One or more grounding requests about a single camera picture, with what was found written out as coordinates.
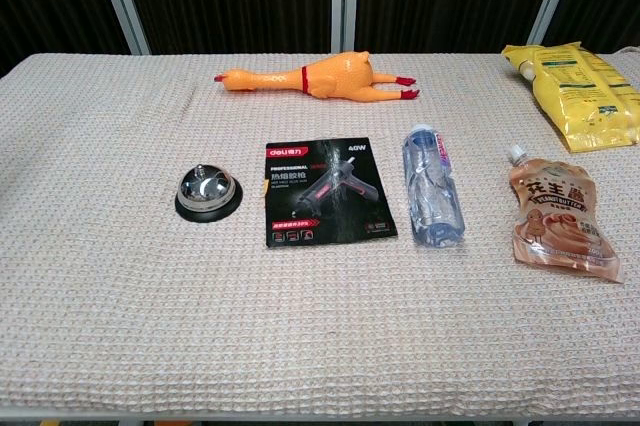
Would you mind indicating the black glue gun package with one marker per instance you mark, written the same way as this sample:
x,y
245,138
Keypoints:
x,y
327,191

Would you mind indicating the yellow rubber chicken toy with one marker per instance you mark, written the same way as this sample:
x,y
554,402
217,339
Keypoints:
x,y
340,77

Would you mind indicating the clear plastic water bottle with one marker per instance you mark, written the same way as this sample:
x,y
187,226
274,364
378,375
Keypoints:
x,y
432,188

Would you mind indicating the small round metal tin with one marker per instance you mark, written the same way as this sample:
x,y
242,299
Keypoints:
x,y
206,191

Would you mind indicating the beige waffle-weave tablecloth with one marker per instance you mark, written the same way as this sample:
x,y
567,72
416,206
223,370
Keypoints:
x,y
300,321

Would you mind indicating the brown peanut butter pouch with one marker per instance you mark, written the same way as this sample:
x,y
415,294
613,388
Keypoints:
x,y
557,216

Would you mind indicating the yellow snack bag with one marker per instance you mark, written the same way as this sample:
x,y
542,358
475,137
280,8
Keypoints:
x,y
580,96

